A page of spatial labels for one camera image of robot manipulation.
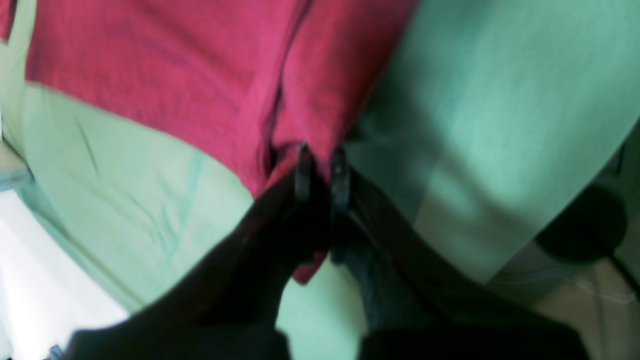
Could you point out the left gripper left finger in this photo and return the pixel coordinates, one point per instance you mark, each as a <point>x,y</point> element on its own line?
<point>227,306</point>

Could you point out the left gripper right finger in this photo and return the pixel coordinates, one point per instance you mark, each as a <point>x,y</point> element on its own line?
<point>417,305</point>

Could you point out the red long-sleeve T-shirt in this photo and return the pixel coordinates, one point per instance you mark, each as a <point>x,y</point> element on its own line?
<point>245,81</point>

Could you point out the black round stand base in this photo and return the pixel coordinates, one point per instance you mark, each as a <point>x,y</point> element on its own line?
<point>590,228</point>

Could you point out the green table cloth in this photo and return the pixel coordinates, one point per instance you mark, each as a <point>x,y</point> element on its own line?
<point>488,120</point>

